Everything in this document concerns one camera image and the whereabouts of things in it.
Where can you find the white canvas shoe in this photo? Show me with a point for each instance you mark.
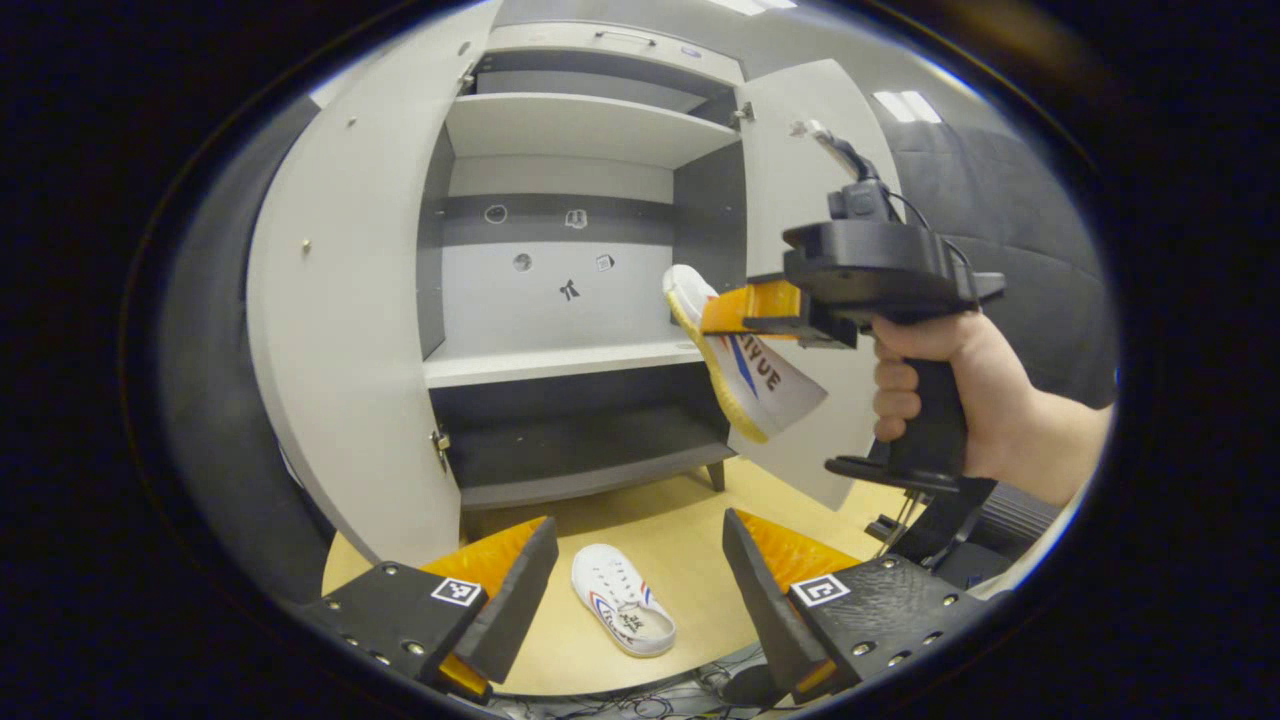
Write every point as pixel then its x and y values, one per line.
pixel 620 595
pixel 770 385

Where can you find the small ceiling light panel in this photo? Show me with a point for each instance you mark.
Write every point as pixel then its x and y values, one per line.
pixel 908 106

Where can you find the black backdrop cloth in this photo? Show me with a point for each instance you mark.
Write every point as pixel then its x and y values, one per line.
pixel 220 400
pixel 1040 260

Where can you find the large ceiling light panel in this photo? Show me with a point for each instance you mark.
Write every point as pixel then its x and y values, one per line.
pixel 750 5

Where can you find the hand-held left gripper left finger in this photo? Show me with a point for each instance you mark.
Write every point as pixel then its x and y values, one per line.
pixel 515 610

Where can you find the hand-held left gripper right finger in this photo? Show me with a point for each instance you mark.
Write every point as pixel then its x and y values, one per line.
pixel 765 610

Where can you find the grey cabinet drawer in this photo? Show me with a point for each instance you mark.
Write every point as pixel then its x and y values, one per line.
pixel 600 55

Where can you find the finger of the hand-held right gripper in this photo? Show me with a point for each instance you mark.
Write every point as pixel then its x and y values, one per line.
pixel 750 305

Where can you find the grey shoe cabinet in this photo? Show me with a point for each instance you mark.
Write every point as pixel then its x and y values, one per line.
pixel 580 130

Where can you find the grey shoe cabinet door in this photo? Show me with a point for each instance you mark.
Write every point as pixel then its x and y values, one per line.
pixel 360 300
pixel 790 150

